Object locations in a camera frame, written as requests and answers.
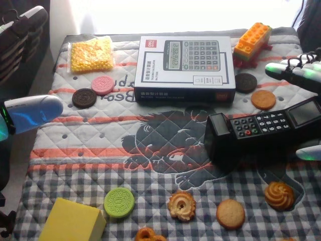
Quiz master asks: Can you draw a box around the black clamp stand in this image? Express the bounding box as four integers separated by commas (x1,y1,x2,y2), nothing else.
0,190,17,235

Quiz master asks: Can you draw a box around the dark brown sandwich cookie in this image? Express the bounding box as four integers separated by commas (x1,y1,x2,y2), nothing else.
72,87,97,109
235,72,258,93

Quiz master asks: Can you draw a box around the grey quilt with printed bear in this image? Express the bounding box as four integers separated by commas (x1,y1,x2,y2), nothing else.
12,27,321,241

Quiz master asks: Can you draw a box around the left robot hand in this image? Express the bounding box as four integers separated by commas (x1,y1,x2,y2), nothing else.
0,6,64,141

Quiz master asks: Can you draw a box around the bag of yellow beads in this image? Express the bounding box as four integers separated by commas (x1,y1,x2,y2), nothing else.
67,36,115,73

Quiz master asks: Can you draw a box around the yellow sponge block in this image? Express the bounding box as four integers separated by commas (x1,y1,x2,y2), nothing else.
37,197,107,241

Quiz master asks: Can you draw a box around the round tan biscuit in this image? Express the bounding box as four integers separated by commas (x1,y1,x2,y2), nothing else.
216,199,246,230
251,89,276,110

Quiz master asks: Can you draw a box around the pink sandwich cookie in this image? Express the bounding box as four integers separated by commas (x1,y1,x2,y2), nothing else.
91,75,115,95

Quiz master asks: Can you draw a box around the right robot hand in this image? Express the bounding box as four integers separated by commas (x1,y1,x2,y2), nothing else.
265,51,321,161

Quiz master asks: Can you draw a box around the green sandwich cookie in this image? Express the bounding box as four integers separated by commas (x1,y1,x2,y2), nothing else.
103,187,135,219

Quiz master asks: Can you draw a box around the large black toy phone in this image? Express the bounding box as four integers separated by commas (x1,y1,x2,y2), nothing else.
204,97,321,174

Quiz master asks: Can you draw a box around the swirl butter cookie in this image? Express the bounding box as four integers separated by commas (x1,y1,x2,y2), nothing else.
264,181,295,211

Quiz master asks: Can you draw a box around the pretzel butter cookie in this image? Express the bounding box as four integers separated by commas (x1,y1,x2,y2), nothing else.
134,227,168,241

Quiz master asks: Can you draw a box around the white calculator box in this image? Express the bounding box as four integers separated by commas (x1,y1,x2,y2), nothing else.
133,36,236,103

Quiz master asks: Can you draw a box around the orange toy brick block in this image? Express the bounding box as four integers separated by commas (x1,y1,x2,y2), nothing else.
232,22,273,68

